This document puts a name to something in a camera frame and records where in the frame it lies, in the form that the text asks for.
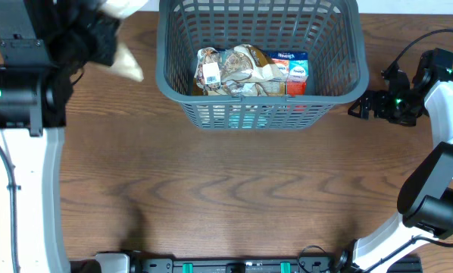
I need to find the white resealable pouch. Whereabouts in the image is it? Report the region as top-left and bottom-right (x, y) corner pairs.
(98, 0), (148, 82)

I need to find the orange spaghetti package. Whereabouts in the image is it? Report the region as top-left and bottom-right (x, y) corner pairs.
(264, 80), (307, 97)

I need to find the Kleenex tissue multipack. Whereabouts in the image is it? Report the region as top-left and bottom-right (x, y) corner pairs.
(267, 51), (309, 82)

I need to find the beige snack pouch with window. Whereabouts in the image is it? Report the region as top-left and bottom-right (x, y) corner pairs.
(194, 44), (281, 86)

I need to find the teal wipes packet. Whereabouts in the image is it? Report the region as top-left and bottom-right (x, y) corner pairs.
(227, 108), (270, 129)

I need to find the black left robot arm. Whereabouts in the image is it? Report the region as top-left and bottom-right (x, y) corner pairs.
(0, 0), (133, 272)

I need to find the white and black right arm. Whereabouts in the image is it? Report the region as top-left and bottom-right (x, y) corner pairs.
(336, 48), (453, 272)

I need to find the grey plastic laundry basket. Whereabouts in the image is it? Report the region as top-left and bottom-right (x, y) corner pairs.
(156, 0), (369, 130)

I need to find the black mounting rail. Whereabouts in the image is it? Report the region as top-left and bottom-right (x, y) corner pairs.
(70, 256), (423, 273)

